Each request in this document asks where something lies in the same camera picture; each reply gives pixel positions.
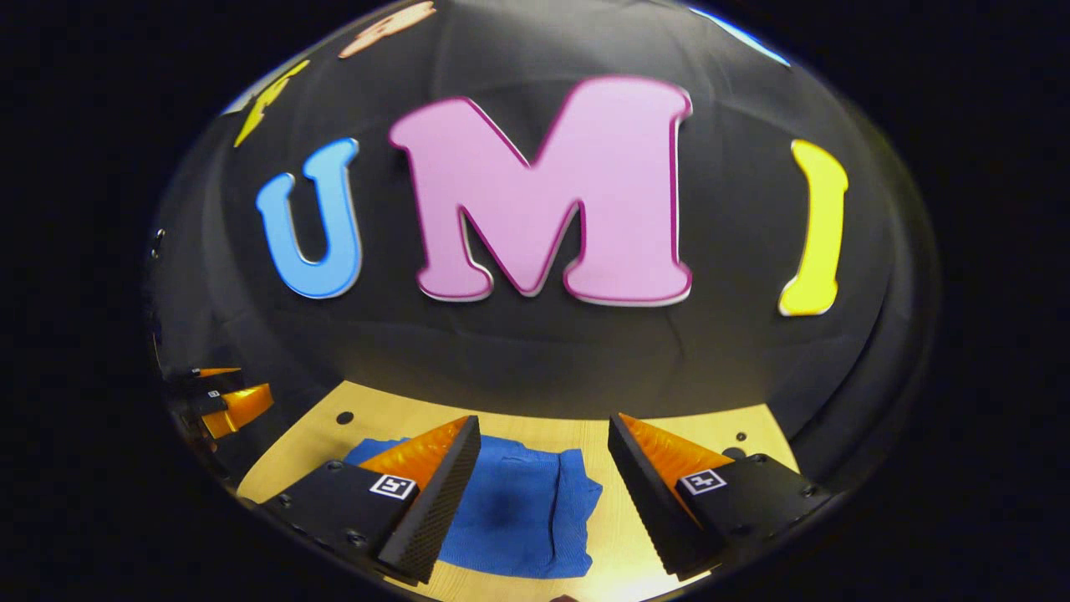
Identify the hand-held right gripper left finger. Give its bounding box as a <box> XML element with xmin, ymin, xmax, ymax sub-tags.
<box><xmin>257</xmin><ymin>415</ymin><xmax>483</xmax><ymax>587</ymax></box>

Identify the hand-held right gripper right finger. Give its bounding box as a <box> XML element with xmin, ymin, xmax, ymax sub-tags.
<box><xmin>607</xmin><ymin>411</ymin><xmax>835</xmax><ymax>584</ymax></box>

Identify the blue shirt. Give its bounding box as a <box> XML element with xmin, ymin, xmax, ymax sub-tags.
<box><xmin>343</xmin><ymin>435</ymin><xmax>604</xmax><ymax>580</ymax></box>

